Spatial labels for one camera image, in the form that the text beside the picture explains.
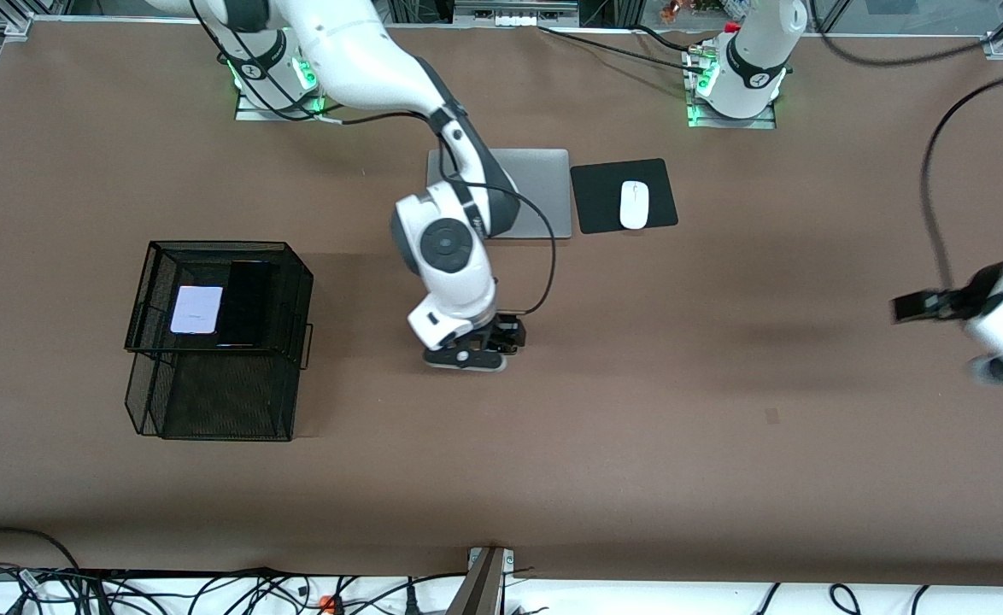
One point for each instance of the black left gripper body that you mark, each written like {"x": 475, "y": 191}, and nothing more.
{"x": 973, "y": 298}

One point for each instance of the long black smartphone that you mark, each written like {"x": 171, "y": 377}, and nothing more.
{"x": 245, "y": 307}

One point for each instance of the lavender flip phone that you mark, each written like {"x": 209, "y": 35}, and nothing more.
{"x": 196, "y": 310}

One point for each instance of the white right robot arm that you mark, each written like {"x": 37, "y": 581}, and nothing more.
{"x": 356, "y": 51}

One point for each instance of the silver closed laptop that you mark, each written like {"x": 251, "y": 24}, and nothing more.
{"x": 544, "y": 196}

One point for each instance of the black mouse pad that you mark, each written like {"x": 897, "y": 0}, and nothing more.
{"x": 595, "y": 205}

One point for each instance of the white computer mouse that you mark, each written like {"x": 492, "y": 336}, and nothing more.
{"x": 634, "y": 205}

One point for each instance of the grey power strip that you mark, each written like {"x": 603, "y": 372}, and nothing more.
{"x": 514, "y": 17}

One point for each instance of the small orange figurine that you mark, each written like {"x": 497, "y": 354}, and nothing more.
{"x": 671, "y": 10}

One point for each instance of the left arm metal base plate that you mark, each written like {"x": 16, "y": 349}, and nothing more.
{"x": 766, "y": 122}

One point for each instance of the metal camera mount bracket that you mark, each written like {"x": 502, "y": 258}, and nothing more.
{"x": 480, "y": 589}

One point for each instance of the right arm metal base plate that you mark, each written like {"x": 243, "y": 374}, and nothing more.
{"x": 249, "y": 114}

